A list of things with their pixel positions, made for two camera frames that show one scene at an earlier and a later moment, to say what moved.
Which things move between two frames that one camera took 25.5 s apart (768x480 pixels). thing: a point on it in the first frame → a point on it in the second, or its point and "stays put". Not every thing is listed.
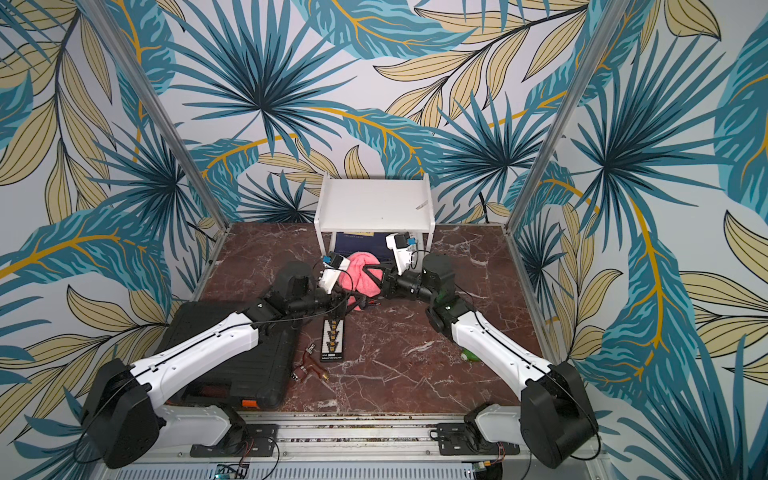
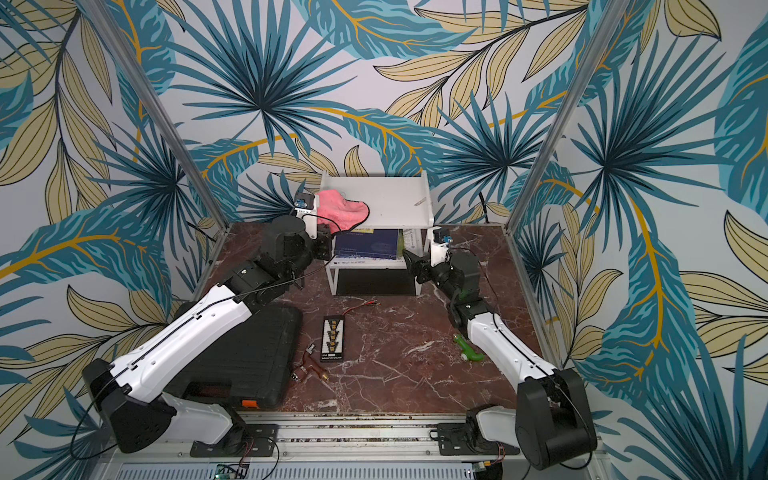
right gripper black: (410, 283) → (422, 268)
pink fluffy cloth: (351, 277) → (339, 213)
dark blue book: (373, 243) stays put
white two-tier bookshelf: (374, 206) stays put
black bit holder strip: (332, 342) stays put
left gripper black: (338, 301) → (324, 239)
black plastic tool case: (259, 377) stays put
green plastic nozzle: (471, 356) stays put
